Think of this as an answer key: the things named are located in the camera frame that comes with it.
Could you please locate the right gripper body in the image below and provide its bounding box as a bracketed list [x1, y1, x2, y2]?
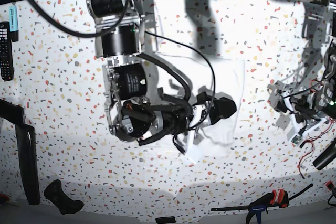
[163, 98, 213, 164]

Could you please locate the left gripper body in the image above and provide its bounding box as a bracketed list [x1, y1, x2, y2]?
[268, 81, 328, 146]

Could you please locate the white T-shirt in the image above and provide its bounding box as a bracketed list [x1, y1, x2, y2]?
[144, 0, 245, 157]

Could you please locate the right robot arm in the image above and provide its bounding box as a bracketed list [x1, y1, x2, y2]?
[88, 0, 237, 164]

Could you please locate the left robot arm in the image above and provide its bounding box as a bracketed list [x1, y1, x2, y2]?
[268, 0, 335, 147]

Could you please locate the black cylinder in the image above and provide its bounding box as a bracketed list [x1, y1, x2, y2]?
[313, 139, 335, 170]

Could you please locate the black orange bar clamp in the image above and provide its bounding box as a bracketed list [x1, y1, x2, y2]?
[211, 184, 313, 224]

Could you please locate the small black box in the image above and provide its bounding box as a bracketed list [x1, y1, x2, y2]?
[155, 216, 176, 224]

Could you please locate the terrazzo patterned tablecloth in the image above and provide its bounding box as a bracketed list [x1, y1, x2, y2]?
[1, 0, 335, 223]

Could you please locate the black game controller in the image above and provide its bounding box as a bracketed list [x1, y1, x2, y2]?
[44, 179, 84, 215]

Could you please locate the black TV remote control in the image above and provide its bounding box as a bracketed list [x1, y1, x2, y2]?
[0, 22, 14, 81]

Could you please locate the teal highlighter pen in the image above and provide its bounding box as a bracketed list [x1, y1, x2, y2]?
[9, 5, 19, 42]

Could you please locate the red black wire bundle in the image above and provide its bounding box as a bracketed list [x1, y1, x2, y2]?
[297, 119, 336, 179]

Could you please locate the black bent bracket stand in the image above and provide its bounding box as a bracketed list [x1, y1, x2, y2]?
[1, 100, 40, 205]

